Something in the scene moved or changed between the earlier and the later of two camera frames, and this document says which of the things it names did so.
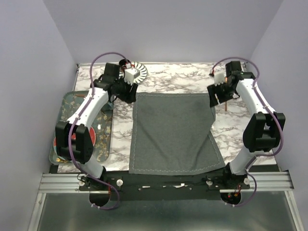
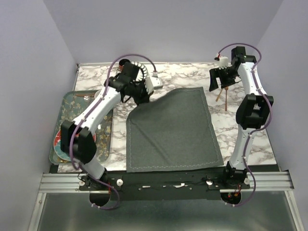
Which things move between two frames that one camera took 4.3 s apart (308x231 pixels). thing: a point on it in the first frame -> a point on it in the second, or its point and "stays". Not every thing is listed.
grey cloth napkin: (172, 134) stays
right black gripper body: (223, 92) -> (225, 76)
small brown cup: (123, 62) stays
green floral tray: (65, 104) stays
